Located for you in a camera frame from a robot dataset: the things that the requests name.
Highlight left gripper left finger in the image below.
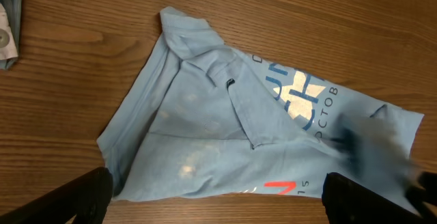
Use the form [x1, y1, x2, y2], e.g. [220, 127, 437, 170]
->
[1, 167, 113, 224]

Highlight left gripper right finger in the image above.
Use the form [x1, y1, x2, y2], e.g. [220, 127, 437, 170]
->
[322, 173, 427, 224]

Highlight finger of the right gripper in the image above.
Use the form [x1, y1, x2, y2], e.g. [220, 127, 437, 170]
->
[406, 171, 436, 219]

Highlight light blue printed t-shirt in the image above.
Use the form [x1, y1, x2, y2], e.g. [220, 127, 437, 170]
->
[97, 7, 423, 201]

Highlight folded beige shorts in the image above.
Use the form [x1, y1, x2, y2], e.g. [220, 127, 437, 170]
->
[0, 5, 18, 60]

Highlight folded grey-blue garment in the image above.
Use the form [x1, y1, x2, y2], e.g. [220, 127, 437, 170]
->
[1, 0, 22, 70]

